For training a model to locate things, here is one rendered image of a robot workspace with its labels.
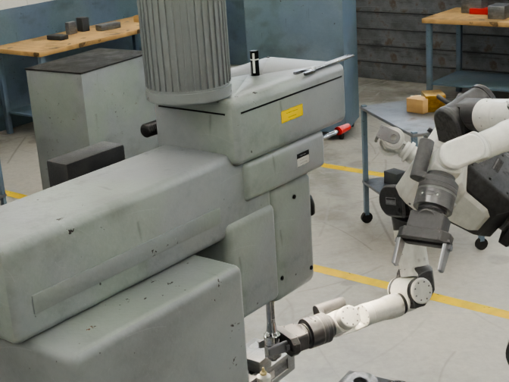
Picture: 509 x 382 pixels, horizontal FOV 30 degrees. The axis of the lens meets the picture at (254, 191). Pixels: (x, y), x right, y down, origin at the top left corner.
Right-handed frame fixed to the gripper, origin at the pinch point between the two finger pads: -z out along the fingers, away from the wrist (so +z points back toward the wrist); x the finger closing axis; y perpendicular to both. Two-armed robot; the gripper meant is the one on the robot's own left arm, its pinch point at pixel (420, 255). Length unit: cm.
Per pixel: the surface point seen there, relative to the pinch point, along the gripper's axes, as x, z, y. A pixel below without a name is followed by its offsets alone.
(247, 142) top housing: 41.0, 15.1, 17.6
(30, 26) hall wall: 642, 330, -429
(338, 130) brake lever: 38, 38, -19
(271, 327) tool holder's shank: 51, -14, -38
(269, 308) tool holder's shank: 52, -10, -34
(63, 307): 50, -37, 46
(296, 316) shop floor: 170, 47, -277
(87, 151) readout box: 87, 9, 17
